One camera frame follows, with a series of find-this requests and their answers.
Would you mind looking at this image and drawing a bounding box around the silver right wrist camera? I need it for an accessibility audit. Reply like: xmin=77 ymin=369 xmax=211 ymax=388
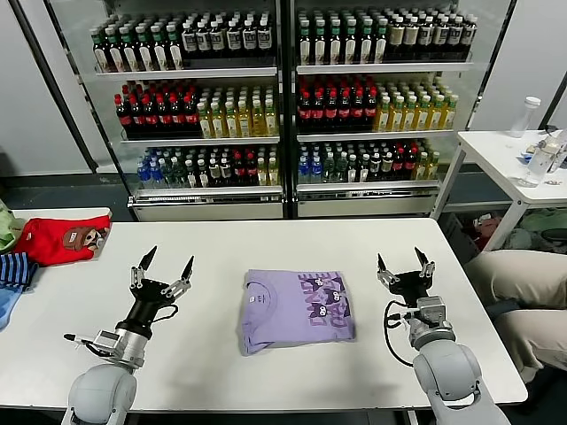
xmin=415 ymin=296 xmax=449 ymax=331

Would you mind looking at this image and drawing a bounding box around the red bear-print garment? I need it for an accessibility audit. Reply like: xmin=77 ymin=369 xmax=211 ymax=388
xmin=12 ymin=215 xmax=112 ymax=267

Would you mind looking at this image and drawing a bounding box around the beige-label dark drink bottle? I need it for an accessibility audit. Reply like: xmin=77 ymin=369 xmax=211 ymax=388
xmin=388 ymin=16 xmax=404 ymax=60
xmin=447 ymin=16 xmax=463 ymax=60
xmin=403 ymin=16 xmax=419 ymax=60
xmin=418 ymin=16 xmax=434 ymax=60
xmin=433 ymin=16 xmax=449 ymax=60
xmin=462 ymin=16 xmax=478 ymax=60

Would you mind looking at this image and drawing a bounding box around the red cloth pile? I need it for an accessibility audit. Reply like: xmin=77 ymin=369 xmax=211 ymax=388
xmin=460 ymin=212 xmax=504 ymax=249

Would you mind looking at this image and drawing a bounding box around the white side table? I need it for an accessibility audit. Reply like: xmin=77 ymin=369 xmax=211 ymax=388
xmin=431 ymin=128 xmax=567 ymax=251

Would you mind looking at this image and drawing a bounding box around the tall clear white-cap bottle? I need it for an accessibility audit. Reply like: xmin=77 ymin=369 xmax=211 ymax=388
xmin=509 ymin=96 xmax=543 ymax=139

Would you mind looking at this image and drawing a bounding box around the lavender cartoon-print t-shirt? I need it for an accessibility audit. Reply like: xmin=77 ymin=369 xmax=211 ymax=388
xmin=240 ymin=268 xmax=358 ymax=358

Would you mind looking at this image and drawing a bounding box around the black slanted frame post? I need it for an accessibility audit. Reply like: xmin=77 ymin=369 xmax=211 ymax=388
xmin=12 ymin=0 xmax=98 ymax=174

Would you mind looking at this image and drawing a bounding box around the person in beige trousers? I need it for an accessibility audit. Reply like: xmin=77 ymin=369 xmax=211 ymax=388
xmin=462 ymin=250 xmax=567 ymax=384

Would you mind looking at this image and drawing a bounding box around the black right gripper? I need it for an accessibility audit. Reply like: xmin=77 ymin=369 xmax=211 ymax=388
xmin=376 ymin=246 xmax=437 ymax=307

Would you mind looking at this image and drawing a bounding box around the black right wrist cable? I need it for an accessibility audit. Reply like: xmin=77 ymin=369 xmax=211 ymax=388
xmin=383 ymin=299 xmax=420 ymax=368

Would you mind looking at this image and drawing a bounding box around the navy striped garment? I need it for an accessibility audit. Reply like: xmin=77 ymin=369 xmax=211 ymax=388
xmin=0 ymin=251 xmax=40 ymax=293

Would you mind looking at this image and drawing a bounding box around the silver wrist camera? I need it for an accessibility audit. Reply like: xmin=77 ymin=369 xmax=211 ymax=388
xmin=90 ymin=329 xmax=123 ymax=355
xmin=415 ymin=296 xmax=449 ymax=331

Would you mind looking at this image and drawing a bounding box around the small beige device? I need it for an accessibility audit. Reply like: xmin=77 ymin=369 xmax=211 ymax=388
xmin=538 ymin=133 xmax=567 ymax=172

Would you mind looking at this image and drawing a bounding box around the light green garment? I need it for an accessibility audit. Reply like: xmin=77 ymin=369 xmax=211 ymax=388
xmin=0 ymin=198 xmax=27 ymax=253

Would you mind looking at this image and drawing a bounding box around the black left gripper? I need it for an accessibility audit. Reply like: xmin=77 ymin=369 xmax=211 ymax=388
xmin=117 ymin=246 xmax=195 ymax=334

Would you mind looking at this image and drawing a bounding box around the light blue garment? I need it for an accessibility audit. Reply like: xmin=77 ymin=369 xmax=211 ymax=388
xmin=0 ymin=286 xmax=23 ymax=331

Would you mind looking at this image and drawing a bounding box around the green cloth pile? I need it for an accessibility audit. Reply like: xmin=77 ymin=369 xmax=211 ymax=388
xmin=516 ymin=208 xmax=567 ymax=253

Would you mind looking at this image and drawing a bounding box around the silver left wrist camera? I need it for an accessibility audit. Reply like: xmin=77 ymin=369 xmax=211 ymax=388
xmin=90 ymin=329 xmax=123 ymax=355

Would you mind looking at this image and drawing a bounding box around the clear plastic water bottle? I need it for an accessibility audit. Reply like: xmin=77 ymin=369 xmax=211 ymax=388
xmin=517 ymin=140 xmax=555 ymax=189

